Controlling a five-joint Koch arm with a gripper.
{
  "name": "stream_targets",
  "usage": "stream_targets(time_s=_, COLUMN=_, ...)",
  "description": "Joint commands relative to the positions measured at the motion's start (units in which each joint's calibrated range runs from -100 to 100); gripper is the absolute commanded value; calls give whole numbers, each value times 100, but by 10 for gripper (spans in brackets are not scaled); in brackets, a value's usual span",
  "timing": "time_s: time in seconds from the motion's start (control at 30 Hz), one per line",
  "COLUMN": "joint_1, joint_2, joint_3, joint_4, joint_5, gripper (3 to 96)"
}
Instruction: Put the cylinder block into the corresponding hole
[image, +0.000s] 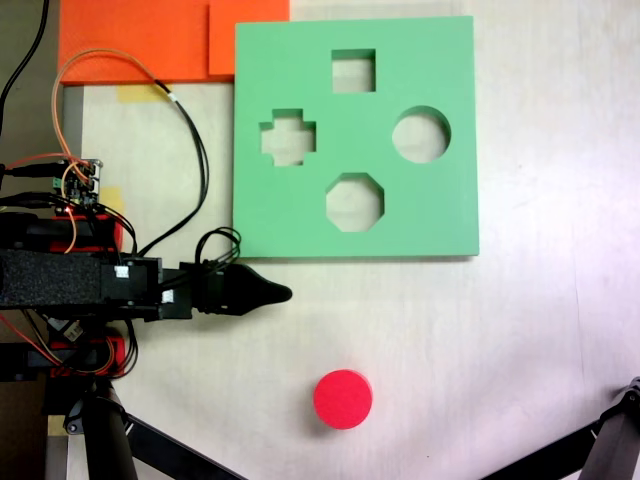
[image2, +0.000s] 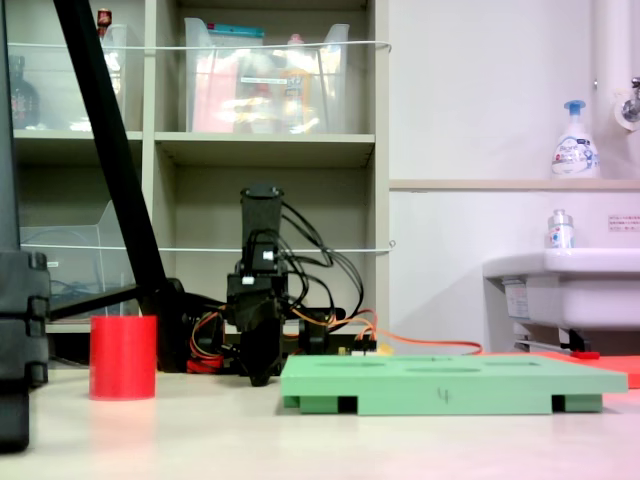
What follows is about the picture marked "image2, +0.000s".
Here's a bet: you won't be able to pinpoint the beige shelf unit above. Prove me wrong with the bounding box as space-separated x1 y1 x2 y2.
0 0 392 372

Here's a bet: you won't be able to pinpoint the clear empty plastic bin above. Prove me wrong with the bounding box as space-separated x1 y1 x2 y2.
19 199 141 324

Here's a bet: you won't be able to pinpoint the large clear storage bin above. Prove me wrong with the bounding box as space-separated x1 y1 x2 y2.
183 17 351 135

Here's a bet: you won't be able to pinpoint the notched black stack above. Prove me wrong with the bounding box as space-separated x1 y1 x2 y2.
0 251 52 454

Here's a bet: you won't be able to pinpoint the black tripod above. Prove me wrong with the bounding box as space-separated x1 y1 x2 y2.
49 0 192 374

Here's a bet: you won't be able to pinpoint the small clear sanitizer bottle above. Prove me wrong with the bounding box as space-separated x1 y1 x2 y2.
546 208 577 250

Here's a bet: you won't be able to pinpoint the orange labelled bottle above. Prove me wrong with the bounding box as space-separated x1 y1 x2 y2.
279 33 314 134

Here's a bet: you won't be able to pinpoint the green shape sorting board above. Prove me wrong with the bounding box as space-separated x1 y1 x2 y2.
279 353 629 417

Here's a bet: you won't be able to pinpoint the metal faucet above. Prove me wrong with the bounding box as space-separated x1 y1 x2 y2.
613 76 640 133

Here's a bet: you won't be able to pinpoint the red cylinder block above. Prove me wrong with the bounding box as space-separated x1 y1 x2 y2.
89 314 158 402

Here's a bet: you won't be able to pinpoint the orange flat block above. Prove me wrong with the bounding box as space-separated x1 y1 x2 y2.
479 351 640 390

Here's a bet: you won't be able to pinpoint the white pump soap bottle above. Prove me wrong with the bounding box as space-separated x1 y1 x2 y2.
550 99 601 180

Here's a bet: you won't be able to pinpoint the white wall notice label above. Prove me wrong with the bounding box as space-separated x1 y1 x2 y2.
607 214 640 233

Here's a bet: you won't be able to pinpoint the circuit board with wires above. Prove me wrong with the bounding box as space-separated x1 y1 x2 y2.
336 335 392 358

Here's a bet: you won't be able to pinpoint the dark round glass bottle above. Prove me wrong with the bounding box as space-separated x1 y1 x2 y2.
8 54 42 131

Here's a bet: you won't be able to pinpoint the white sink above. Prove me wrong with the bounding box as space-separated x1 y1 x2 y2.
481 247 640 359

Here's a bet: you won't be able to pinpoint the orange and red wire loops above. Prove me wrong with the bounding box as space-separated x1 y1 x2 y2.
186 305 236 375

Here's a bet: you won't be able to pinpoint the clear bin with bottles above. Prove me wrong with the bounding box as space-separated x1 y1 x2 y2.
7 23 129 133

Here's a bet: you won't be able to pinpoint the dark grey upright post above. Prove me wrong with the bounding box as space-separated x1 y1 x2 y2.
0 0 22 254

